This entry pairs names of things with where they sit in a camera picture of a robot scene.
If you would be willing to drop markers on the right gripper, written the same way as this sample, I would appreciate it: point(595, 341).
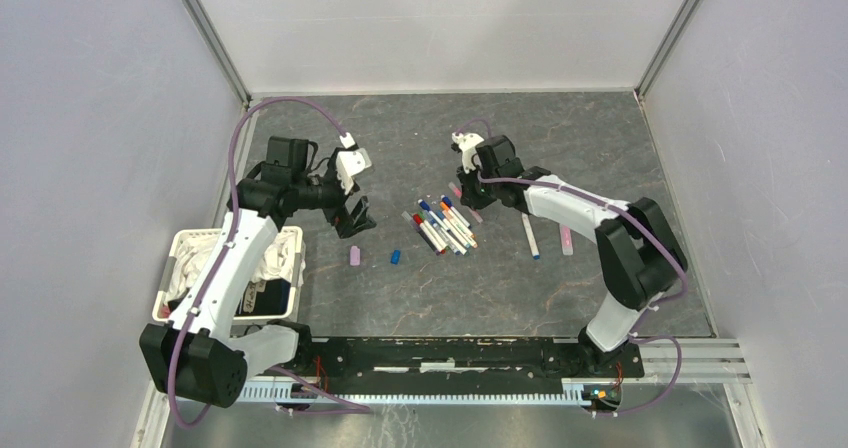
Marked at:
point(467, 196)

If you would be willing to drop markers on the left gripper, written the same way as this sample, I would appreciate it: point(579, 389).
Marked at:
point(347, 224)

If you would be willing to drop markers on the pink pen cap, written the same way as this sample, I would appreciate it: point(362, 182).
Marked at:
point(355, 256)

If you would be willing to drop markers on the orange cap marker pen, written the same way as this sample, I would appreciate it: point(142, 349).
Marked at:
point(464, 233)

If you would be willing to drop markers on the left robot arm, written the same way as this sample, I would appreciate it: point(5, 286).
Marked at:
point(193, 355)

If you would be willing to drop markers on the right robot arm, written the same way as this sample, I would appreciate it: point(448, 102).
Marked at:
point(640, 257)

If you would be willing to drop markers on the purple grey marker pen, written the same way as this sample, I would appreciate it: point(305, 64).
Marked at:
point(420, 232)

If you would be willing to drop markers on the green cap marker pen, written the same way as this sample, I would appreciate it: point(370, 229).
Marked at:
point(438, 233)

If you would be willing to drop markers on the red cap marker pen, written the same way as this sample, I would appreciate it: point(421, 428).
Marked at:
point(431, 234)

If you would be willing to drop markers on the dark blue cap marker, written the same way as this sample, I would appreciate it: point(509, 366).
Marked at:
point(444, 229)

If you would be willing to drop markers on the white cloth in basket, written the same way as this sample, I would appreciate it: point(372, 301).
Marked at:
point(191, 250)

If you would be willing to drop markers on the black item in basket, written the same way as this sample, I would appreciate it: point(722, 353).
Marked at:
point(265, 298)

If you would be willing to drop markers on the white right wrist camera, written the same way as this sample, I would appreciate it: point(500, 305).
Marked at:
point(467, 144)

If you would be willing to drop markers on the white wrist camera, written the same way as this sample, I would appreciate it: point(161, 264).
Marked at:
point(349, 165)
point(467, 144)

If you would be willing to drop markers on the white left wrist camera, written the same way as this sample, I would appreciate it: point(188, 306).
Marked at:
point(349, 165)

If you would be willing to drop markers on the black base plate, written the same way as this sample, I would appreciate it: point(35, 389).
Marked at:
point(424, 366)

